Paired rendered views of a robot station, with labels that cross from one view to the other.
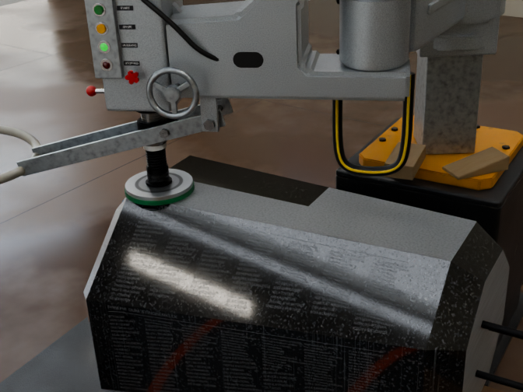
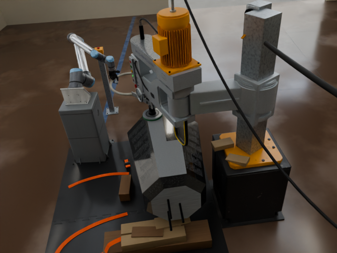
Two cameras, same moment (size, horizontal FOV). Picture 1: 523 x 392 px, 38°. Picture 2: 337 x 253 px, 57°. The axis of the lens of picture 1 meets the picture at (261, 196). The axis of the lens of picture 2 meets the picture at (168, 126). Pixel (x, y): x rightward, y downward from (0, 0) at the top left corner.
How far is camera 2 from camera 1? 2.40 m
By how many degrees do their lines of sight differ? 48
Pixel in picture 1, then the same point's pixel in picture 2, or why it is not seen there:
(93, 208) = not seen: hidden behind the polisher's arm
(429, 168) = (227, 151)
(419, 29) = (192, 109)
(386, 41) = (171, 109)
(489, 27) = (251, 116)
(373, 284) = (149, 170)
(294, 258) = (147, 152)
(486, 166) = (235, 161)
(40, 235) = not seen: hidden behind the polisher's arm
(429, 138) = (237, 141)
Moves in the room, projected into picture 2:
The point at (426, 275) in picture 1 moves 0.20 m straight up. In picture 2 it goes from (154, 176) to (152, 160)
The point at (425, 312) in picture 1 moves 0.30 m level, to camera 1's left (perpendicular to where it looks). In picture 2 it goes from (148, 184) to (130, 167)
